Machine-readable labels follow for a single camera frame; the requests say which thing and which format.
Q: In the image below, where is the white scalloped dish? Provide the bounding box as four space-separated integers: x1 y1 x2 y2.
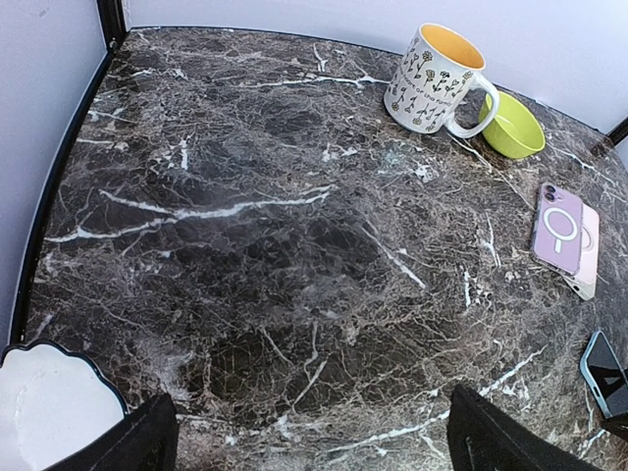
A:
1 340 128 470

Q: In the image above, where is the black right frame post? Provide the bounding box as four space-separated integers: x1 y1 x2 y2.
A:
591 118 628 153

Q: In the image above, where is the white floral mug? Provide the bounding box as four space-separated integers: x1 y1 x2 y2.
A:
384 23 500 138

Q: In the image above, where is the beige phone case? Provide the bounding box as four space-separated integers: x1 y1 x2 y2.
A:
563 275 597 300

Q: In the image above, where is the black frame post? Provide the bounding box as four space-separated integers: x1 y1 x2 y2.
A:
591 118 628 153
96 0 129 52

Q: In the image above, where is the light blue phone case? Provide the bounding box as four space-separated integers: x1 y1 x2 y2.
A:
579 330 628 421

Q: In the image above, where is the clear purple phone case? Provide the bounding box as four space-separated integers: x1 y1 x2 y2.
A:
531 182 584 276

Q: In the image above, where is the pink phone case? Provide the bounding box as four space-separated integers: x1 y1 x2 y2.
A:
574 204 600 277

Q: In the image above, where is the black left frame post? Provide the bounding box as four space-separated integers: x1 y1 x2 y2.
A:
96 0 129 52

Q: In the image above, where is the lime green bowl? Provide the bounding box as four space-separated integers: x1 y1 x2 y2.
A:
482 91 546 160

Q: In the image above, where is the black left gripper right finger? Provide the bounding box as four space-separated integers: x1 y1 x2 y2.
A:
446 385 595 470

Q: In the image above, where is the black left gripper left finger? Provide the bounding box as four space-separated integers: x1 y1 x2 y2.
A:
50 393 178 471

